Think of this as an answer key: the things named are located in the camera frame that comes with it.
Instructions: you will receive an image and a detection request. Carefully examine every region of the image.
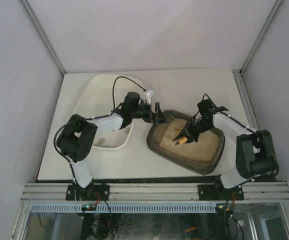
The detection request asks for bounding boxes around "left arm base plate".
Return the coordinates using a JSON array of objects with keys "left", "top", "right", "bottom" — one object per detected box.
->
[{"left": 65, "top": 180, "right": 110, "bottom": 201}]

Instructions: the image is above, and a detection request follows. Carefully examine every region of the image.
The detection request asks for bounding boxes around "yellow litter scoop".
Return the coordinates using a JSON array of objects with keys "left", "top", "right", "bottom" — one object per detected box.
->
[{"left": 172, "top": 127, "right": 188, "bottom": 145}]

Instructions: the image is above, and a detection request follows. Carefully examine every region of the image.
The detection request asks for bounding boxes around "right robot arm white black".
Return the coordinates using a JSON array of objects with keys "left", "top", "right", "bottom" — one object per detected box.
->
[{"left": 173, "top": 98, "right": 280, "bottom": 189}]

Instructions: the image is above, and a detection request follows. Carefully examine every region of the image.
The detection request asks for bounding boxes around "white plastic tub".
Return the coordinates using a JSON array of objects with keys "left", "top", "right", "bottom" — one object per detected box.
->
[{"left": 74, "top": 74, "right": 144, "bottom": 150}]

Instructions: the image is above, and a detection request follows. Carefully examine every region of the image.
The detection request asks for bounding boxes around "grey slotted cable duct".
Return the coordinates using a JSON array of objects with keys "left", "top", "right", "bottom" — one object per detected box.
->
[{"left": 31, "top": 203, "right": 217, "bottom": 214}]

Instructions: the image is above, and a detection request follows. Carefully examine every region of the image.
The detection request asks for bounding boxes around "aluminium front rail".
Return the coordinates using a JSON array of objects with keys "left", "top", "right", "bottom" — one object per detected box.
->
[{"left": 20, "top": 182, "right": 289, "bottom": 203}]

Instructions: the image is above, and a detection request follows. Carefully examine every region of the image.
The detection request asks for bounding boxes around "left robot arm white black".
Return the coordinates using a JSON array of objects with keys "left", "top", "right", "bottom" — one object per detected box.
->
[{"left": 53, "top": 92, "right": 167, "bottom": 189}]

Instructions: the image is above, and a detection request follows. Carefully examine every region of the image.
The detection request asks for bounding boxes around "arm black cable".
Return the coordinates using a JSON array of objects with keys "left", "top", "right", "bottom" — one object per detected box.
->
[
  {"left": 53, "top": 76, "right": 148, "bottom": 161},
  {"left": 194, "top": 93, "right": 280, "bottom": 177}
]

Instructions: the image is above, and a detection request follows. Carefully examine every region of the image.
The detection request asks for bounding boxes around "dark grey litter box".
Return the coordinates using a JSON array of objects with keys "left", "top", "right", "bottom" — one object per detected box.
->
[{"left": 146, "top": 110, "right": 226, "bottom": 176}]

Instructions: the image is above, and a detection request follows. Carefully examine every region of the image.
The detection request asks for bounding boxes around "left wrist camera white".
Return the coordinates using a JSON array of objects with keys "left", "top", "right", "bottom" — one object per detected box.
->
[{"left": 145, "top": 89, "right": 156, "bottom": 99}]

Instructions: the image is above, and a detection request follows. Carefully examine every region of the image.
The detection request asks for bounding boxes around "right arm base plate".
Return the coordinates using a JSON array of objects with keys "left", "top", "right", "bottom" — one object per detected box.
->
[{"left": 197, "top": 176, "right": 245, "bottom": 201}]

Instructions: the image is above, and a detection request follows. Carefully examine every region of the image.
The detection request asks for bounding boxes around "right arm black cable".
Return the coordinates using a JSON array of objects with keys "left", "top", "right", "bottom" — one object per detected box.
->
[{"left": 194, "top": 93, "right": 280, "bottom": 177}]

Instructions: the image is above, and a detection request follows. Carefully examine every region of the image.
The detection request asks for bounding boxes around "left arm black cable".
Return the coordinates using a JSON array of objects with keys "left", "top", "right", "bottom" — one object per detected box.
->
[{"left": 53, "top": 76, "right": 148, "bottom": 161}]

